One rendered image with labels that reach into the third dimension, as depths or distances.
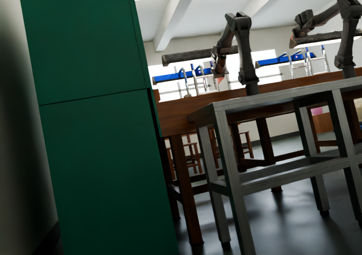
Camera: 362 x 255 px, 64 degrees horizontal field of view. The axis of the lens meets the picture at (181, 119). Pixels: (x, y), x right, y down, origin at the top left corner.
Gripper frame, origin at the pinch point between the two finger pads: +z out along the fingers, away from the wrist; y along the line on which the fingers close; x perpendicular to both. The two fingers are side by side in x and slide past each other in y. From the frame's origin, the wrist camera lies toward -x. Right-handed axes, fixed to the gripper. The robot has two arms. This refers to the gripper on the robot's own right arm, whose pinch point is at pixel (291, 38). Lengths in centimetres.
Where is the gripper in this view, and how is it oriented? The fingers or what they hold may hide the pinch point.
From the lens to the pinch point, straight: 220.8
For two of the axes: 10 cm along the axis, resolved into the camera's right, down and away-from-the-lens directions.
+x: 2.1, 9.8, -0.8
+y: -9.5, 1.8, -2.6
